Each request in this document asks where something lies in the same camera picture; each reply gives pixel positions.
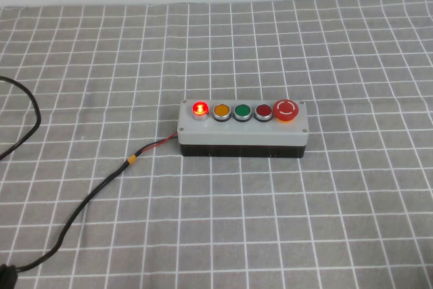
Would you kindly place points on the grey white checked tablecloth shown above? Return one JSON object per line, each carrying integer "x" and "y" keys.
{"x": 304, "y": 218}

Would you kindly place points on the grey black push button box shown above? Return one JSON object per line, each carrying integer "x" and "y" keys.
{"x": 243, "y": 136}

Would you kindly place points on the green push button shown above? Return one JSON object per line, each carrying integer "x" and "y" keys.
{"x": 242, "y": 112}

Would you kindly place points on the red indicator lamp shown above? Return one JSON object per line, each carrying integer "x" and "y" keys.
{"x": 200, "y": 109}

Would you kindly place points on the yellow push button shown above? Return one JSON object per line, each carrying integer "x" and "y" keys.
{"x": 221, "y": 111}

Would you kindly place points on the dark red push button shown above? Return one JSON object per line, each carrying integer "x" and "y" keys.
{"x": 263, "y": 111}

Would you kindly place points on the red mushroom emergency stop button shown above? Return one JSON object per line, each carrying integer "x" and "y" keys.
{"x": 286, "y": 109}

